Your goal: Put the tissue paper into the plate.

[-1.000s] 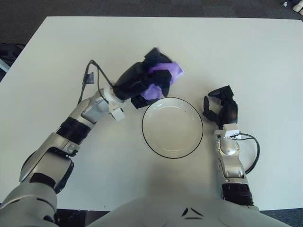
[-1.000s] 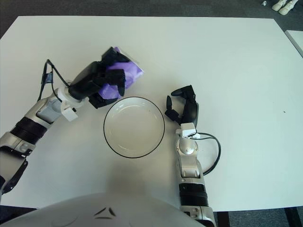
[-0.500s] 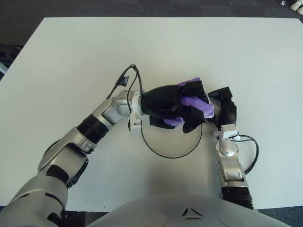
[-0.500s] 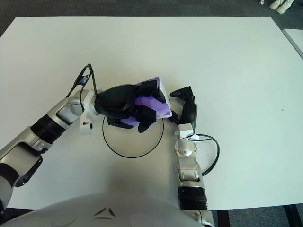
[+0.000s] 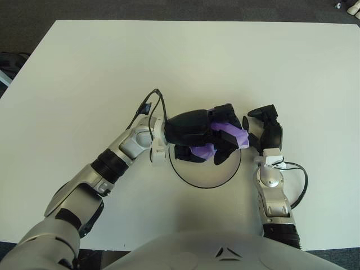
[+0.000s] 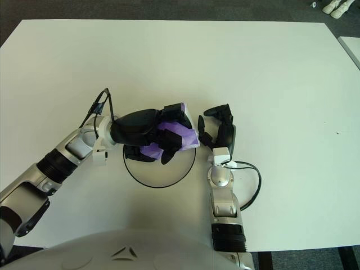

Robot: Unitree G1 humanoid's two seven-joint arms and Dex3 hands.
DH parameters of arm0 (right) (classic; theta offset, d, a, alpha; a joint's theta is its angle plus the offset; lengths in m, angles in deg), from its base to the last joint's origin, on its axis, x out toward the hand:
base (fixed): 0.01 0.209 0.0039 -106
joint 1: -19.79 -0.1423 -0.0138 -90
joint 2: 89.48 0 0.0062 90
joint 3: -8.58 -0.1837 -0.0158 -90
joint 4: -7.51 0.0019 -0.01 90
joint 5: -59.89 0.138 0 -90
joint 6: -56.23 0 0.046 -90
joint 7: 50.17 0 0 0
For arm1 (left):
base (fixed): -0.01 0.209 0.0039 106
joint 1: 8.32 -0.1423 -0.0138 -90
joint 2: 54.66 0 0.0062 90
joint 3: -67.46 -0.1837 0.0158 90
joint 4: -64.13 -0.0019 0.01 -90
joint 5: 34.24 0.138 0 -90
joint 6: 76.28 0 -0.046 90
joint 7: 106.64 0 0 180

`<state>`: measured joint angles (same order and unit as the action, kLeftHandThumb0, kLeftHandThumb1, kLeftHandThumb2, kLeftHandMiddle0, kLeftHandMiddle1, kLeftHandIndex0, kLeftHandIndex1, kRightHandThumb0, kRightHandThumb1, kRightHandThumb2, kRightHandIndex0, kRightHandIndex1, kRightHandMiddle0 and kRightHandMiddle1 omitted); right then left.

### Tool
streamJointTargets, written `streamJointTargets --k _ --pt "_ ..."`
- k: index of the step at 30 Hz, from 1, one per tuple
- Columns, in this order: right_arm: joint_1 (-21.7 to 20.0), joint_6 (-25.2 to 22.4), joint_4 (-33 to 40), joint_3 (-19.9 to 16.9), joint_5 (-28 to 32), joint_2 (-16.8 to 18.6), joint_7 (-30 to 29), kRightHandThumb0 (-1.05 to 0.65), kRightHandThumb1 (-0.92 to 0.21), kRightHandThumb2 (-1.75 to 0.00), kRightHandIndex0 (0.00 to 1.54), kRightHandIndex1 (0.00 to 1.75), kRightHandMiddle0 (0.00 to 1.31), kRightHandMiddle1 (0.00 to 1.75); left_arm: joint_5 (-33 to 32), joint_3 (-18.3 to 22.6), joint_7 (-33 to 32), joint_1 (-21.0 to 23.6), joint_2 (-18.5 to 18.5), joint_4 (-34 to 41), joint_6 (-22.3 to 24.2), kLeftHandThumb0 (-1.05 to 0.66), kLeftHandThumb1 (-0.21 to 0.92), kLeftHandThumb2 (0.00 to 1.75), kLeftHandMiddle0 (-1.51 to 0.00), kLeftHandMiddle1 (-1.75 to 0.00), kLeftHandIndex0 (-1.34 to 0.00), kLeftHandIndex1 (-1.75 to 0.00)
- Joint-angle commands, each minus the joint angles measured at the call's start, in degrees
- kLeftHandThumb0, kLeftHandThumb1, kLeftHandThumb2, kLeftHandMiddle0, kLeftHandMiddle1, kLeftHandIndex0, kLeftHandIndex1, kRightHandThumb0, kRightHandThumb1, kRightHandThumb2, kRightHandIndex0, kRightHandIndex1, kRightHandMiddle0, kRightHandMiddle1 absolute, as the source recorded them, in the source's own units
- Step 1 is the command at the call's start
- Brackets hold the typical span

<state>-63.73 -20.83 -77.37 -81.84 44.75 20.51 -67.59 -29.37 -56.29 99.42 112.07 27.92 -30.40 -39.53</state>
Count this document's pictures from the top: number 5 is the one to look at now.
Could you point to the black bag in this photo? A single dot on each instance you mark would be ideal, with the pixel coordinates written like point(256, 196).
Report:
point(8, 63)

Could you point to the white plate with black rim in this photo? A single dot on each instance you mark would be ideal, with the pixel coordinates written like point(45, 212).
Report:
point(202, 174)

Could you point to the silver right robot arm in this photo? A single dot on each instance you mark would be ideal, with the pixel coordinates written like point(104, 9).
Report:
point(270, 180)

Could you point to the small white floor object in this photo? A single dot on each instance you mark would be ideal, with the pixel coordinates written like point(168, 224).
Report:
point(337, 5)

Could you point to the white robot foot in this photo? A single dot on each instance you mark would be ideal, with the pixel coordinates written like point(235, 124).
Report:
point(354, 10)

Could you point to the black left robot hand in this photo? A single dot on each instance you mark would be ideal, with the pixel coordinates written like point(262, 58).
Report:
point(188, 126)

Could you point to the silver robot torso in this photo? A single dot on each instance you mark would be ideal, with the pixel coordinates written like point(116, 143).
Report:
point(180, 253)

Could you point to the purple tissue paper pack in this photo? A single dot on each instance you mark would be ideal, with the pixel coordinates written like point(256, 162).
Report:
point(239, 137)

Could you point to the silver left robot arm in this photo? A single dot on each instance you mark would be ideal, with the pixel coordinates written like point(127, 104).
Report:
point(84, 180)

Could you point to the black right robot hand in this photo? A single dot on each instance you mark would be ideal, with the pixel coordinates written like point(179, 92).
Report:
point(274, 135)

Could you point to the white furniture edge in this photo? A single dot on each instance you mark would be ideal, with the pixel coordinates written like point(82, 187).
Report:
point(4, 78)

